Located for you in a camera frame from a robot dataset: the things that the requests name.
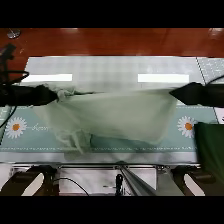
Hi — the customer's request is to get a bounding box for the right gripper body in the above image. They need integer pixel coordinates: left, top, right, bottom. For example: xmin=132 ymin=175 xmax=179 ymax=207
xmin=169 ymin=82 xmax=205 ymax=106

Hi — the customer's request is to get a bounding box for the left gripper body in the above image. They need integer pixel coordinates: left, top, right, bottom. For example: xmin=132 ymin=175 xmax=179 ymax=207
xmin=32 ymin=84 xmax=60 ymax=107

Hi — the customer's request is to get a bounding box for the pale green shirt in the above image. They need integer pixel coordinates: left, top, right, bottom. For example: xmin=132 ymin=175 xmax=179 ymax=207
xmin=32 ymin=84 xmax=179 ymax=155

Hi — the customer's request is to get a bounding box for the dark green garment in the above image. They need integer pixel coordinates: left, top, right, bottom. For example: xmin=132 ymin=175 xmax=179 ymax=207
xmin=194 ymin=121 xmax=224 ymax=188

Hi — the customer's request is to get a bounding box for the black cable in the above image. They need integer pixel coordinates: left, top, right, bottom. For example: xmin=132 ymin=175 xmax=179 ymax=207
xmin=0 ymin=70 xmax=31 ymax=85
xmin=52 ymin=176 xmax=90 ymax=197

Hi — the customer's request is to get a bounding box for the silver frame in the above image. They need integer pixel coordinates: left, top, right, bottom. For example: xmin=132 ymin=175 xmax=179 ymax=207
xmin=0 ymin=161 xmax=224 ymax=197

